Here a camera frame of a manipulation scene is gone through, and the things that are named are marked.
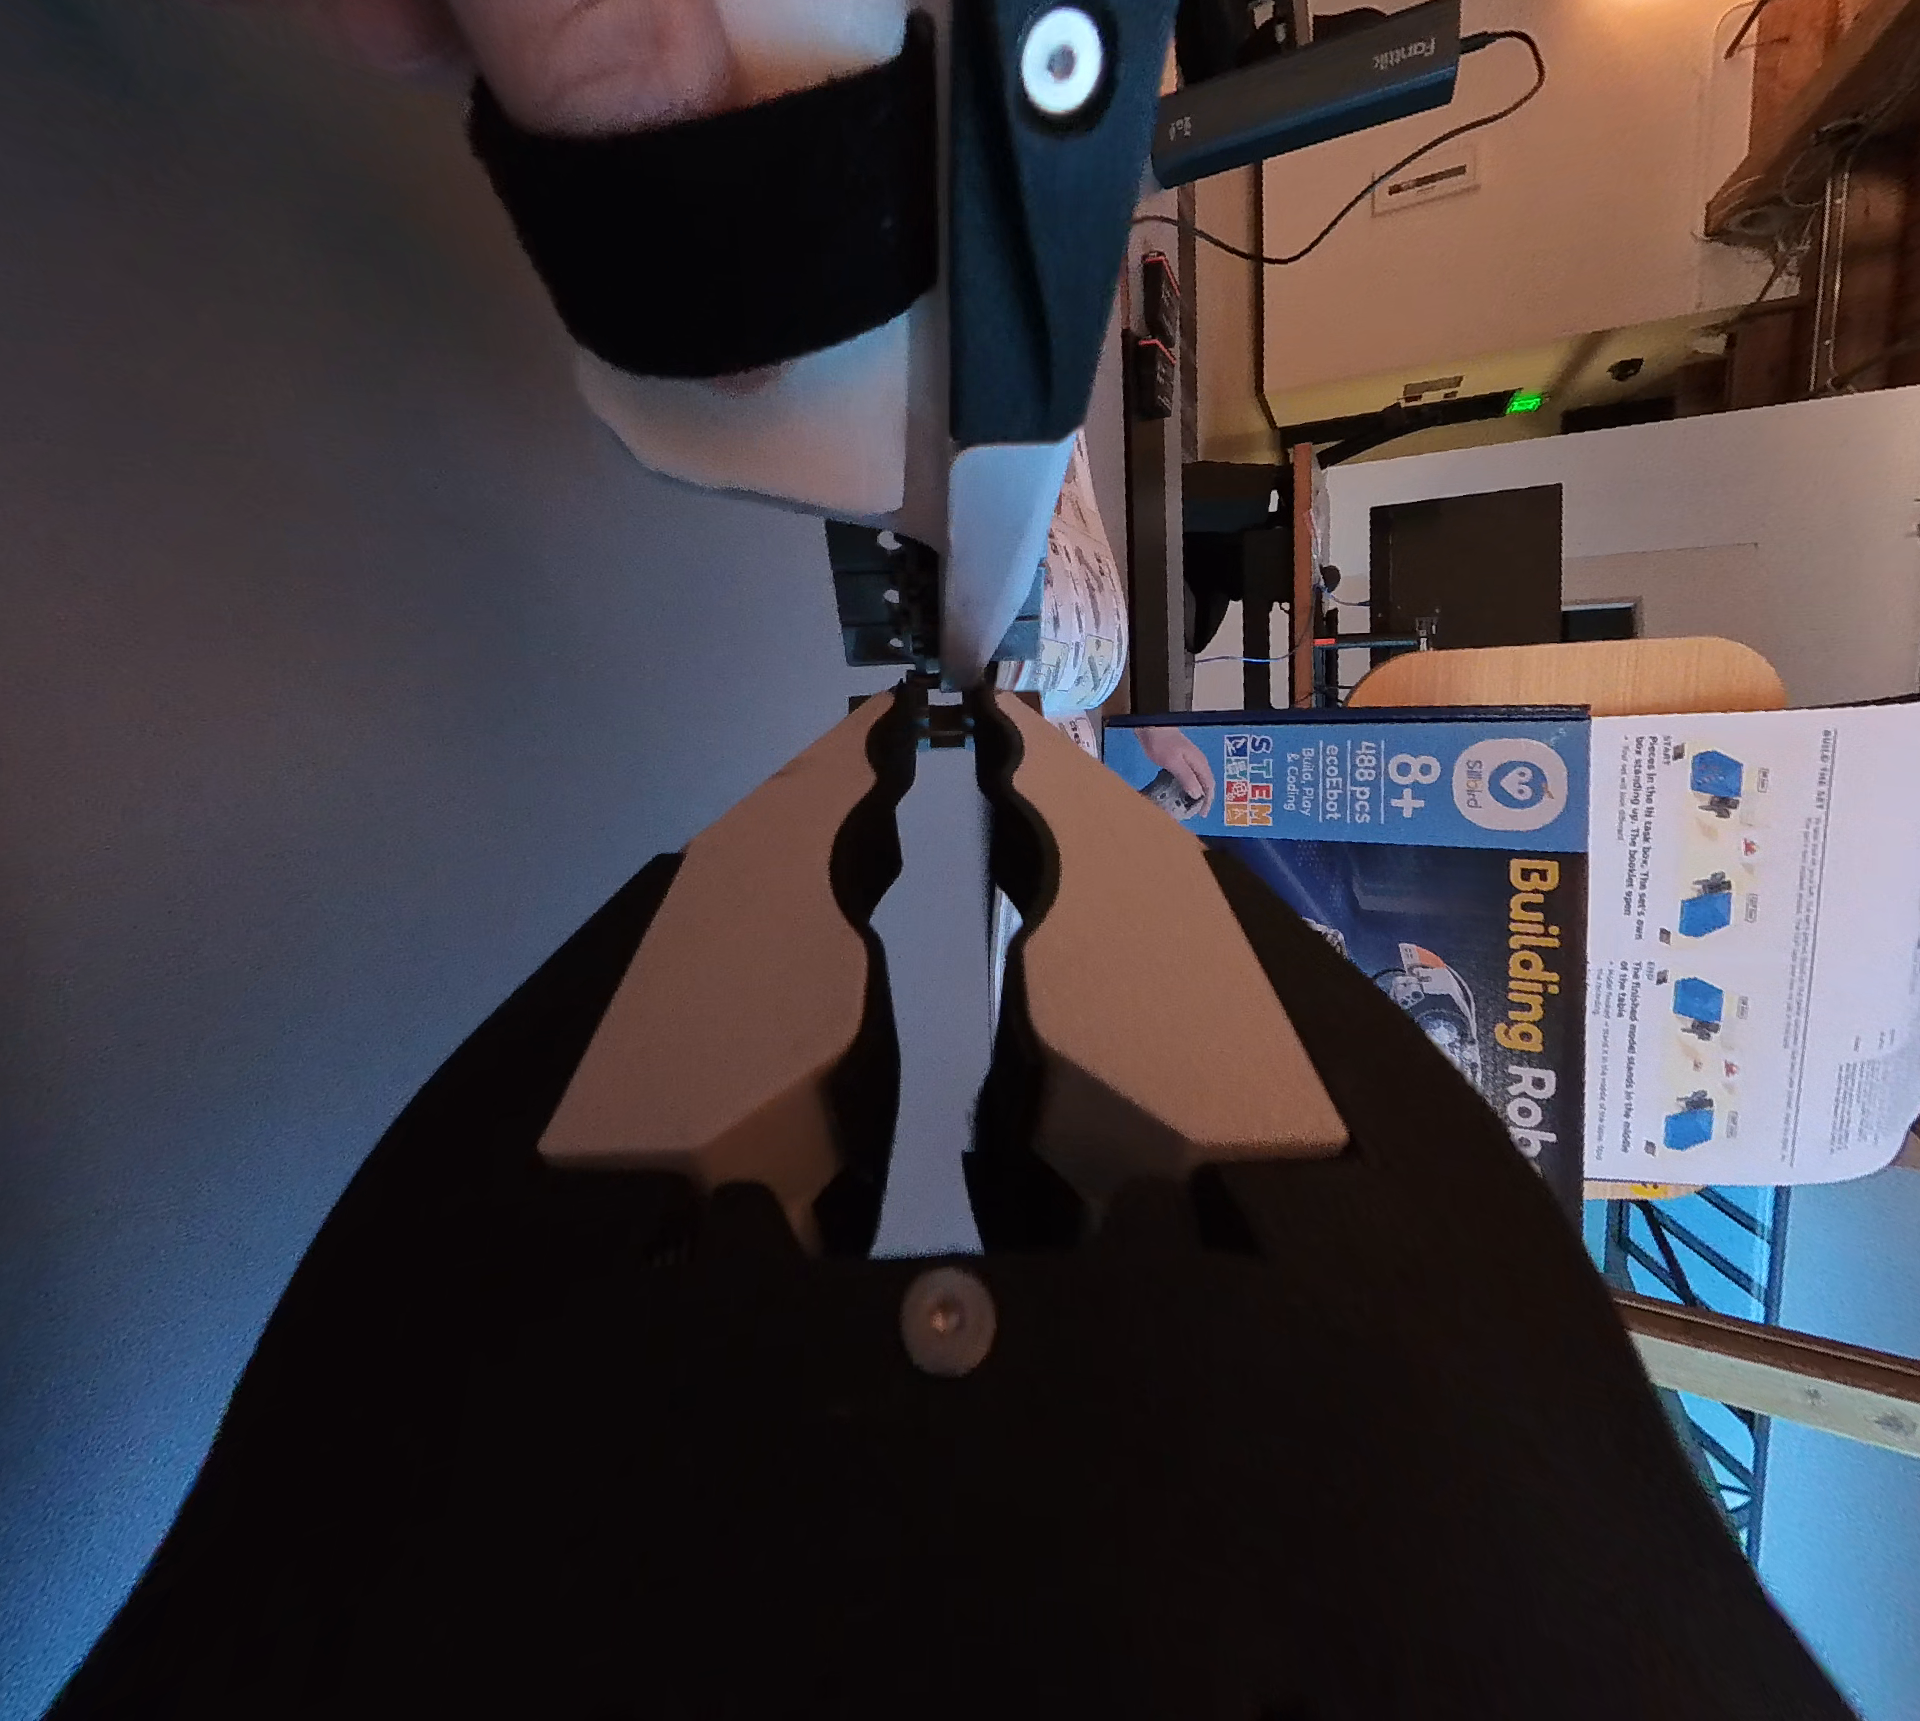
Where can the blue robot kit box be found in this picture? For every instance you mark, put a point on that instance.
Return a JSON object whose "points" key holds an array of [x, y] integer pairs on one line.
{"points": [[1381, 881]]}

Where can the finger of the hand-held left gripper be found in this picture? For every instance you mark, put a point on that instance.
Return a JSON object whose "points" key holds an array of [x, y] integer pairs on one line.
{"points": [[999, 537]]}

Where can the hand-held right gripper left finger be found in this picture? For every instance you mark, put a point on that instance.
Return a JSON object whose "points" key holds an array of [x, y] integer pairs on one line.
{"points": [[721, 1001]]}

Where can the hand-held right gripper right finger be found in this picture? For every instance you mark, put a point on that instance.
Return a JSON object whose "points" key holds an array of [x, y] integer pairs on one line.
{"points": [[1184, 1001]]}

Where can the open instruction booklet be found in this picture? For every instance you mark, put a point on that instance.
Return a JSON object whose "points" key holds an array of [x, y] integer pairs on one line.
{"points": [[1089, 610]]}

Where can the white printed sheet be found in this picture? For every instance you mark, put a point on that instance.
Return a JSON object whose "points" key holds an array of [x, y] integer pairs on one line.
{"points": [[1755, 941]]}

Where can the grey desk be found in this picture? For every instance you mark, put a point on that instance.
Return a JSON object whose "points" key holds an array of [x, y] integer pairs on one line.
{"points": [[301, 700]]}

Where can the wooden chair back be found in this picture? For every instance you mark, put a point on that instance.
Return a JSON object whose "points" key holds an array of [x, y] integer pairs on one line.
{"points": [[1575, 674]]}

